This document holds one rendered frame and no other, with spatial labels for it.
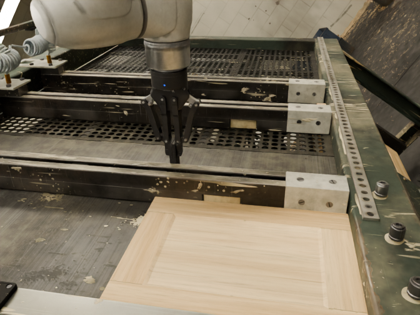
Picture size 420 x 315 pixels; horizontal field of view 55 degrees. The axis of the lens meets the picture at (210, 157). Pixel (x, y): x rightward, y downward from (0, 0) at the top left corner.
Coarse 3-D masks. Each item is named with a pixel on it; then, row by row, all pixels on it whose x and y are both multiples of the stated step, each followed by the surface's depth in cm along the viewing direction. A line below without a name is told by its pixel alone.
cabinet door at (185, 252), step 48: (144, 240) 76; (192, 240) 76; (240, 240) 76; (288, 240) 76; (336, 240) 75; (144, 288) 65; (192, 288) 65; (240, 288) 65; (288, 288) 65; (336, 288) 64
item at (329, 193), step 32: (0, 160) 94; (32, 160) 95; (64, 160) 94; (96, 160) 93; (128, 160) 93; (64, 192) 93; (96, 192) 92; (128, 192) 90; (160, 192) 88; (192, 192) 87; (224, 192) 85; (256, 192) 84; (288, 192) 82; (320, 192) 81
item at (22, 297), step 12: (12, 300) 61; (24, 300) 61; (36, 300) 61; (48, 300) 61; (60, 300) 60; (72, 300) 60; (84, 300) 60; (96, 300) 60; (108, 300) 60; (0, 312) 59; (12, 312) 59; (24, 312) 59; (36, 312) 58; (48, 312) 58; (60, 312) 58; (72, 312) 58; (84, 312) 58; (96, 312) 58; (108, 312) 58; (120, 312) 58; (132, 312) 58; (144, 312) 58; (156, 312) 58; (168, 312) 58; (180, 312) 58; (192, 312) 58
